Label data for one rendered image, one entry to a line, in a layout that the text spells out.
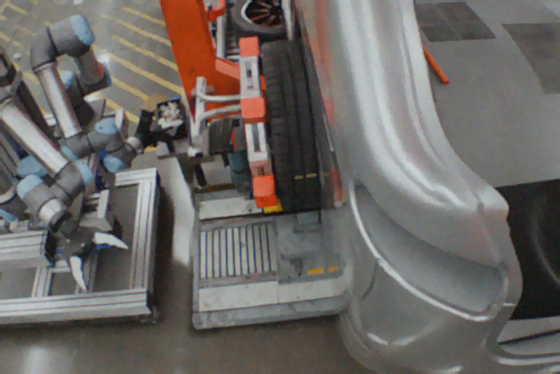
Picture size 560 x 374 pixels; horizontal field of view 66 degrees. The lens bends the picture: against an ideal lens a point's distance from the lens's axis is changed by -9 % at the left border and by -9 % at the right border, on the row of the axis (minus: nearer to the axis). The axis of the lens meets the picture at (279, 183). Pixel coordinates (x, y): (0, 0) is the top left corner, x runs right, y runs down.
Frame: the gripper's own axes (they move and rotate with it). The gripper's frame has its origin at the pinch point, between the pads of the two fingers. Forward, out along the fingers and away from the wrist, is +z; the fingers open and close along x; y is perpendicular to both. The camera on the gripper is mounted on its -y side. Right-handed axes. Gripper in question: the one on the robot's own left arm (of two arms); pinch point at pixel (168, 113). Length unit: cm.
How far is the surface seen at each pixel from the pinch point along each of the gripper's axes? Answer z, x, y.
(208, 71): 32.0, -2.0, -3.4
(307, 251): 13, 65, 61
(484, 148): 23, 118, -20
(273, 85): 0, 47, -30
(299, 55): 14, 49, -36
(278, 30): 129, -16, 18
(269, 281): 1, 52, 80
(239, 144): 0.7, 33.9, 1.7
